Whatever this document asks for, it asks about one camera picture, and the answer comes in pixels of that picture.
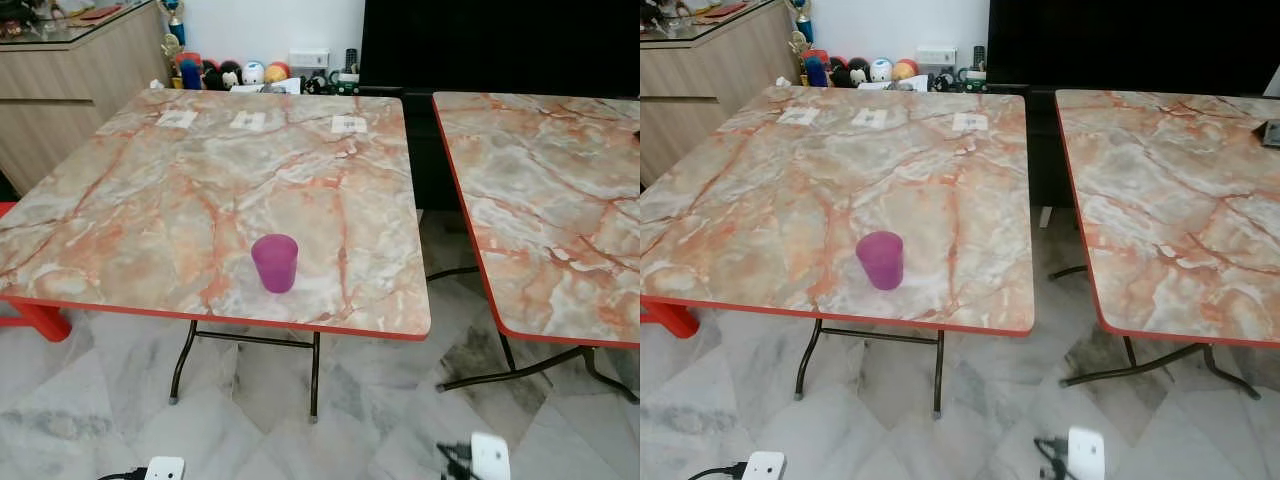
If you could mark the marble-pattern folding table red edge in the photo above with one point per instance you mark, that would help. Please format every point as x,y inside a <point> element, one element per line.
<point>1170,200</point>
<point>780,200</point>
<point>150,200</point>
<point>550,200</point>

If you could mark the light wooden cabinet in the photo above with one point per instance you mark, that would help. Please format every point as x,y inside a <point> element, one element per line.
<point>700,90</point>
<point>60,95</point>

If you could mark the dark metal table leg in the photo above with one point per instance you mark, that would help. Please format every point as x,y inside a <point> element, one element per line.
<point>314,378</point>
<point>806,360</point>
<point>180,365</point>
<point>938,375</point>

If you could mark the black low cabinet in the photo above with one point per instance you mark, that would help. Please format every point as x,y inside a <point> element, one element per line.
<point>1048,160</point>
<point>425,160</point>

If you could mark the black television screen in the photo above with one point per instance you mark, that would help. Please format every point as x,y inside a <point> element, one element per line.
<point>1130,45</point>
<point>500,45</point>

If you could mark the purple plastic cup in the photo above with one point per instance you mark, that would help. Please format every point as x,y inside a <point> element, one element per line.
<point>274,262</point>
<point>880,258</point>

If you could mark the blue and red toy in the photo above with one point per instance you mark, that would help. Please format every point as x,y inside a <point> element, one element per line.
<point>815,70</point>
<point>188,72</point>

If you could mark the dark metal table crossbar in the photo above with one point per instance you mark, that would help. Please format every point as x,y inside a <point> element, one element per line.
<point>880,336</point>
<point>255,340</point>

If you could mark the white paper label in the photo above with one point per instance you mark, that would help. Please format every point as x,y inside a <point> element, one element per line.
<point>870,118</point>
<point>248,121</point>
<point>970,122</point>
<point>349,125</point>

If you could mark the black and white toy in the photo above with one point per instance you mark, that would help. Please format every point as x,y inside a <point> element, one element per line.
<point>857,72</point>
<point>230,74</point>

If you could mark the gold and blue trophy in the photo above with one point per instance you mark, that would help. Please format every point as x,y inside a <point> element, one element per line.
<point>800,16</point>
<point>175,20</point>

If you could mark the white round toy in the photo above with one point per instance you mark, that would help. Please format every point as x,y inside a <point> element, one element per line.
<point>880,70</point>
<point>253,72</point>

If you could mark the orange round toy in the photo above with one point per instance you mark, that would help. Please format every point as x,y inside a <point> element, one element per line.
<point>277,72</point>
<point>905,70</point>

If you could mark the black remote control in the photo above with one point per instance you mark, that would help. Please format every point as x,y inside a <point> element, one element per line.
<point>978,58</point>
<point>350,60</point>

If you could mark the dark grey flat object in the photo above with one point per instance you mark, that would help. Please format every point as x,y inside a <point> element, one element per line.
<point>1272,134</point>

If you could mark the dark metal folding table frame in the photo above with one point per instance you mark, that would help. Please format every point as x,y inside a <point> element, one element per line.
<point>1150,365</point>
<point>530,368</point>

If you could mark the white wall socket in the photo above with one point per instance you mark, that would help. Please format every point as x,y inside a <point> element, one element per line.
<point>935,56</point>
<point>308,58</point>

